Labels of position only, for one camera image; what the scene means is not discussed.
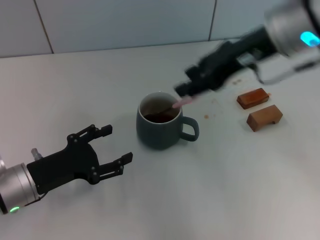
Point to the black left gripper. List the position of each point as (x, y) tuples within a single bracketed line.
[(70, 162)]

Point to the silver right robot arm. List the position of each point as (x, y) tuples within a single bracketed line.
[(285, 25)]

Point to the grey ceramic cup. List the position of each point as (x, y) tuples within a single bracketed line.
[(156, 137)]

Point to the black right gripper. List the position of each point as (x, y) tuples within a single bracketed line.
[(232, 57)]

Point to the dark flat wooden block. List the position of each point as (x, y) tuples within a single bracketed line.
[(251, 99)]

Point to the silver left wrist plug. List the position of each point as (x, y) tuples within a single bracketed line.
[(35, 154)]

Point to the dark coffee liquid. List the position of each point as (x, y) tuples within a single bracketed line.
[(158, 118)]

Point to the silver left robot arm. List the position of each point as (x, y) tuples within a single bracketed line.
[(17, 182)]

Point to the light notched wooden block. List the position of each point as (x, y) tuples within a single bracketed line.
[(257, 120)]

